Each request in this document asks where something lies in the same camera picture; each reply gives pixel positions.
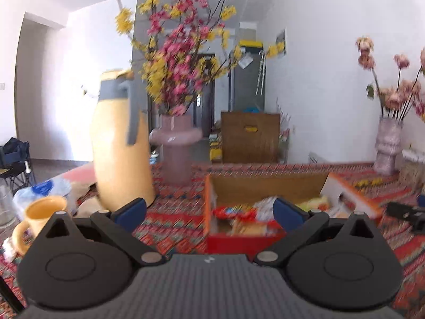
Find red patterned tablecloth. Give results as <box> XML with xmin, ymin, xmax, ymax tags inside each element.
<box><xmin>0</xmin><ymin>163</ymin><xmax>425</xmax><ymax>319</ymax></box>

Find clear jar white lid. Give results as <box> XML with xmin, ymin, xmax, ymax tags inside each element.
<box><xmin>398</xmin><ymin>149</ymin><xmax>425</xmax><ymax>187</ymax></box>

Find grey refrigerator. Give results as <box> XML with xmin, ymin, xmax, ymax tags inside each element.
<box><xmin>231</xmin><ymin>47</ymin><xmax>266</xmax><ymax>114</ymax></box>

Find red snack packet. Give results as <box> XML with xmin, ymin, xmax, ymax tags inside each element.
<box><xmin>212</xmin><ymin>206</ymin><xmax>258</xmax><ymax>220</ymax></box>

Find yellow thermos jug grey handle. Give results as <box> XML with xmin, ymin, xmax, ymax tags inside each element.
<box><xmin>91</xmin><ymin>70</ymin><xmax>156</xmax><ymax>211</ymax></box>

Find smooth pink vase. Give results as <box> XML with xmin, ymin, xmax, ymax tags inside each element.
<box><xmin>149</xmin><ymin>115</ymin><xmax>204</xmax><ymax>186</ymax></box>

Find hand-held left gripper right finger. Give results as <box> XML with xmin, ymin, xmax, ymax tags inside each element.
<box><xmin>254</xmin><ymin>199</ymin><xmax>379</xmax><ymax>268</ymax></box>

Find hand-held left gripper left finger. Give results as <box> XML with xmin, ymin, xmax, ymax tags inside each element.
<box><xmin>43</xmin><ymin>199</ymin><xmax>167</xmax><ymax>267</ymax></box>

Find dried pink roses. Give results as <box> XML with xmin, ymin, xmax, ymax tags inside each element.
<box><xmin>356</xmin><ymin>36</ymin><xmax>425</xmax><ymax>122</ymax></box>

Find yellow ceramic mug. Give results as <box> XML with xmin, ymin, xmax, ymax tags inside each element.
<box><xmin>11</xmin><ymin>195</ymin><xmax>69</xmax><ymax>256</ymax></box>

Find white folded umbrella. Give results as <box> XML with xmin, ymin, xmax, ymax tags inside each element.
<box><xmin>255</xmin><ymin>51</ymin><xmax>266</xmax><ymax>95</ymax></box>

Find white snack packet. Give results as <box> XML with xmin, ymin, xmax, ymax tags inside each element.
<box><xmin>256</xmin><ymin>196</ymin><xmax>279</xmax><ymax>221</ymax></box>

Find pink and yellow blossom branches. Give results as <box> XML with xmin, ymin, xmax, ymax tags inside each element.
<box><xmin>114</xmin><ymin>0</ymin><xmax>286</xmax><ymax>117</ymax></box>

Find clear cracker packet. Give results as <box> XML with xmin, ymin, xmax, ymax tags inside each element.
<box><xmin>229</xmin><ymin>217</ymin><xmax>277</xmax><ymax>237</ymax></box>

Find orange cardboard box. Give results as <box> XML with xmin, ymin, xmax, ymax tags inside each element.
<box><xmin>203</xmin><ymin>172</ymin><xmax>382</xmax><ymax>255</ymax></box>

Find dark entrance door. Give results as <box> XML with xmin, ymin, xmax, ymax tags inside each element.
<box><xmin>196</xmin><ymin>53</ymin><xmax>216</xmax><ymax>137</ymax></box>

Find white wall panel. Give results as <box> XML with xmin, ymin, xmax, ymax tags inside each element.
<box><xmin>275</xmin><ymin>27</ymin><xmax>287</xmax><ymax>57</ymax></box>

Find pink flat board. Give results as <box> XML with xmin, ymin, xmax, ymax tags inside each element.
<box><xmin>55</xmin><ymin>163</ymin><xmax>97</xmax><ymax>187</ymax></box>

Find wet wipes pack blue label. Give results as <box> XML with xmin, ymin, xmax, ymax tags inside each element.
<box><xmin>13</xmin><ymin>177</ymin><xmax>72</xmax><ymax>213</ymax></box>

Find yellow snack packet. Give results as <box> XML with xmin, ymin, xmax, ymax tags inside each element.
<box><xmin>295</xmin><ymin>196</ymin><xmax>331</xmax><ymax>211</ymax></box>

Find brown cardboard box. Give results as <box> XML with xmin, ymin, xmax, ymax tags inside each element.
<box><xmin>221</xmin><ymin>111</ymin><xmax>281</xmax><ymax>164</ymax></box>

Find clear drinking glass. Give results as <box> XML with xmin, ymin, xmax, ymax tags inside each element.
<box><xmin>0</xmin><ymin>184</ymin><xmax>19</xmax><ymax>228</ymax></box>

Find fallen yellow flower petals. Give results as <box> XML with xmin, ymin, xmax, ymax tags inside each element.
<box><xmin>355</xmin><ymin>179</ymin><xmax>386</xmax><ymax>188</ymax></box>

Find textured pink vase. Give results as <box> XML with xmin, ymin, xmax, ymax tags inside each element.
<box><xmin>373</xmin><ymin>116</ymin><xmax>404</xmax><ymax>176</ymax></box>

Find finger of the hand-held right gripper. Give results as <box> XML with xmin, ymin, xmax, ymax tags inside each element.
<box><xmin>386</xmin><ymin>203</ymin><xmax>425</xmax><ymax>232</ymax></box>

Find black bag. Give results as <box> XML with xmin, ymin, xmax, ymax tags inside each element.
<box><xmin>0</xmin><ymin>137</ymin><xmax>34</xmax><ymax>190</ymax></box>

